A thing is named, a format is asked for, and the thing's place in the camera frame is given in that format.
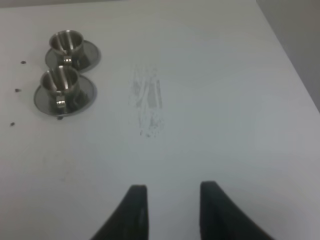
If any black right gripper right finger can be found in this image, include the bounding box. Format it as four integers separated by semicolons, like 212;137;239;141
199;181;272;240

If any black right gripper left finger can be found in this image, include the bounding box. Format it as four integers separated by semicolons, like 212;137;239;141
92;185;149;240

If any near stainless steel saucer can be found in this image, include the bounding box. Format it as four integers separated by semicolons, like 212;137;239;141
33;75;97;117

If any near stainless steel teacup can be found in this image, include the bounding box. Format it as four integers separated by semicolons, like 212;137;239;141
40;65;81;110

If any stainless steel teacup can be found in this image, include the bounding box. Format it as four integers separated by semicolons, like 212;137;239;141
40;65;81;110
49;30;84;69

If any far stainless steel teacup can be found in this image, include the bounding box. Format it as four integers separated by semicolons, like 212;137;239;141
49;30;84;69

